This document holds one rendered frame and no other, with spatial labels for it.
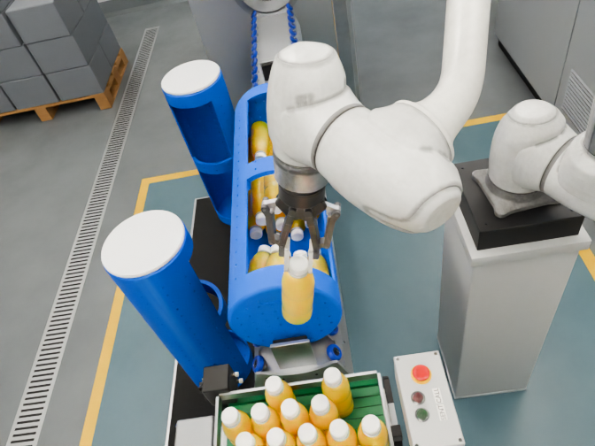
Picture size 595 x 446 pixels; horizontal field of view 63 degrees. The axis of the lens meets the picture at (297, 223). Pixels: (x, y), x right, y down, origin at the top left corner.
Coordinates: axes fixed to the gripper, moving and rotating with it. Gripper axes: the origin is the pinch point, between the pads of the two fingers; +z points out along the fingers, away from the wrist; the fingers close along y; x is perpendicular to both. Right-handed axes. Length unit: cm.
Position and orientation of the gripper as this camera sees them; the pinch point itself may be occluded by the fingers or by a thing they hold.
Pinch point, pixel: (298, 256)
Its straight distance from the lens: 91.0
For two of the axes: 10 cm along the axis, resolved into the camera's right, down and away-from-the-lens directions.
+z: -0.2, 6.6, 7.5
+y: -10.0, -0.8, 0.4
